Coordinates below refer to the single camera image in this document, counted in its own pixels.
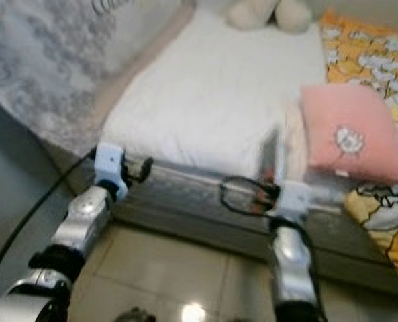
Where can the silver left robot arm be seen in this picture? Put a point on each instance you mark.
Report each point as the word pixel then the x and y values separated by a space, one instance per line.
pixel 84 221

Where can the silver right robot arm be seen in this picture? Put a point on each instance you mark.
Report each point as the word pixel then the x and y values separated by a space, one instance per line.
pixel 292 261

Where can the grey floral pillow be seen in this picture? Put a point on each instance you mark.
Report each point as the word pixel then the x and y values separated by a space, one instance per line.
pixel 51 60

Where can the pink sheep print pillow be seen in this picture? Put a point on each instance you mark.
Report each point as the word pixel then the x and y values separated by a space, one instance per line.
pixel 339 114

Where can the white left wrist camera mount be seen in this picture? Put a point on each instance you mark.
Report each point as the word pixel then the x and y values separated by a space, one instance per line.
pixel 110 163

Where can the orange cartoon print blanket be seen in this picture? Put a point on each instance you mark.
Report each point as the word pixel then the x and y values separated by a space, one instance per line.
pixel 366 57

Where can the beige plush toy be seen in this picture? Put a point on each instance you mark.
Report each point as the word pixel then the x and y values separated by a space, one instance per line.
pixel 269 13

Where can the grey white-edged item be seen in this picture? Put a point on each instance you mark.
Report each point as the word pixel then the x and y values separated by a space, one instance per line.
pixel 272 155

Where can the white quilt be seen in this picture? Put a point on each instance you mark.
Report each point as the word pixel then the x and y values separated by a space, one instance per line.
pixel 212 94

